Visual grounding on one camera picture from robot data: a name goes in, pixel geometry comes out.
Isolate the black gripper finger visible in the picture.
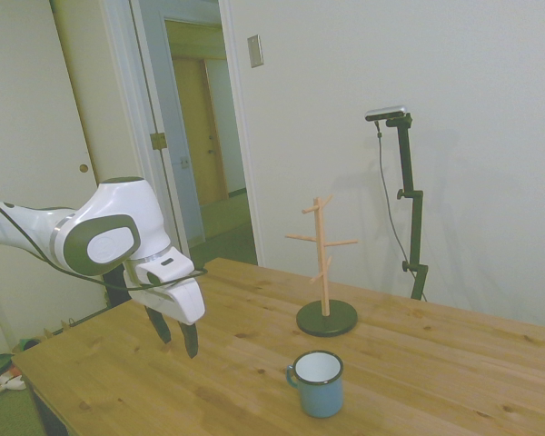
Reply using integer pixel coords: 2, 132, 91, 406
177, 320, 201, 361
144, 304, 173, 347

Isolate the white closet door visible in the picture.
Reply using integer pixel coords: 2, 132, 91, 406
0, 0, 155, 360

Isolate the grey bar-shaped camera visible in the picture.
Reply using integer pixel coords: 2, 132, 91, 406
365, 104, 410, 123

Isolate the pale blue open door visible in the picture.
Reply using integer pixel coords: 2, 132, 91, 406
134, 0, 206, 249

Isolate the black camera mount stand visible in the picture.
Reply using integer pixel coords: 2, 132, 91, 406
374, 120, 428, 303

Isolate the light wooden hallway door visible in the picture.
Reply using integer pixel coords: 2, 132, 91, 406
172, 56, 231, 208

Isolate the black upright case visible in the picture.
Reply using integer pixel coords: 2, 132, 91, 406
106, 265, 133, 310

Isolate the small white floor object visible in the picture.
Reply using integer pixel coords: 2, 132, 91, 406
0, 372, 27, 391

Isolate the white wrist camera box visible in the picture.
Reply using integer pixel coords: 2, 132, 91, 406
134, 248, 195, 288

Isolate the green flat floor item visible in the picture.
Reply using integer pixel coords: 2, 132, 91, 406
12, 336, 45, 353

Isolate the blue enamel mug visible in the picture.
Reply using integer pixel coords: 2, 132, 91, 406
284, 350, 345, 419

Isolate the metal wall switch plate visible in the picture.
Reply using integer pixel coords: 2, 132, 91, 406
247, 34, 263, 69

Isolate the wooden mug tree black base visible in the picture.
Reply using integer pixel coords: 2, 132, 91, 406
284, 193, 360, 338

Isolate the black articulated camera stand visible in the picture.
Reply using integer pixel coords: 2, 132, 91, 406
385, 114, 429, 302

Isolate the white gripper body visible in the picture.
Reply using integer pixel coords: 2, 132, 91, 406
125, 271, 207, 326

